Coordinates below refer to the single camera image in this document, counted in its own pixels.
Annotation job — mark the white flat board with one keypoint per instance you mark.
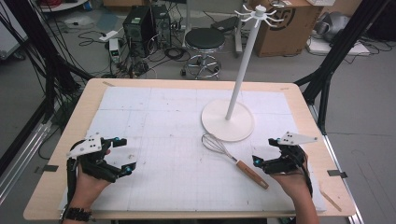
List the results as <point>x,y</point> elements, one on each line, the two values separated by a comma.
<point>339,48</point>

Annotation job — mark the grey rounded device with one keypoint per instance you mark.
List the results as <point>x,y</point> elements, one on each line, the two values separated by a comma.
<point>333,26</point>

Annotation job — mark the black computer tower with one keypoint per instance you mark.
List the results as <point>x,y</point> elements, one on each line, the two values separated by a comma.
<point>137,31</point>

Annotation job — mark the person's right hand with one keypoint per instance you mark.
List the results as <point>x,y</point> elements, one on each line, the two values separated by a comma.
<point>295,185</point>

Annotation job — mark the white gridded mat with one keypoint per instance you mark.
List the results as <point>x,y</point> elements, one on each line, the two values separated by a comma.
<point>168,174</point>

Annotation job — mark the black tape strip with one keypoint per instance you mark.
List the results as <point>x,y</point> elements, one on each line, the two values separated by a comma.
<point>46,169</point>
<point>336,174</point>

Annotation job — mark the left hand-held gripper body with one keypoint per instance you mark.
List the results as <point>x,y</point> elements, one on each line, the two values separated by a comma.
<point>90,146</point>

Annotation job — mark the cardboard box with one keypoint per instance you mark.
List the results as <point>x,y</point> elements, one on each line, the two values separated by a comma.
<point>286,34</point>

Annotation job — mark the aluminium rail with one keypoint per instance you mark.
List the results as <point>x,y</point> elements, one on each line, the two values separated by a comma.
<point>342,174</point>
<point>25,161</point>

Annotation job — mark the white power strip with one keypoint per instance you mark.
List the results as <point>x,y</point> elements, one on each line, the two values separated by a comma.
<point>108,36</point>

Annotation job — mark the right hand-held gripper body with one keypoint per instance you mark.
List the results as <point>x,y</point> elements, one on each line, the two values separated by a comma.
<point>291,158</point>

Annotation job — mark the white stand with hooks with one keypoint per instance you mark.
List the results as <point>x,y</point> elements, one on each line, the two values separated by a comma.
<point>229,123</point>

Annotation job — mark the thin wooden stick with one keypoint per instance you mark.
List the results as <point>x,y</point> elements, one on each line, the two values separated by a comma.
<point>331,201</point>

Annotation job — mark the person's left hand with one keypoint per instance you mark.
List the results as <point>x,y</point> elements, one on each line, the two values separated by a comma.
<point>87,189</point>

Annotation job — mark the small white device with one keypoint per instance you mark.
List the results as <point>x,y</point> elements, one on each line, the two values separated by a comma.
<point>114,49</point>

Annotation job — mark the black round stool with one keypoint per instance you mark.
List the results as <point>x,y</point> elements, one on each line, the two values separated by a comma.
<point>204,39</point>

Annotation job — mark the black metal stand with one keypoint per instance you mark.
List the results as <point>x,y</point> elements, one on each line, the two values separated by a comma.
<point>46,62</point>
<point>339,53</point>

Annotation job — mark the grey computer tower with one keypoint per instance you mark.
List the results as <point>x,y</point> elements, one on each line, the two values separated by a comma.
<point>162,25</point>

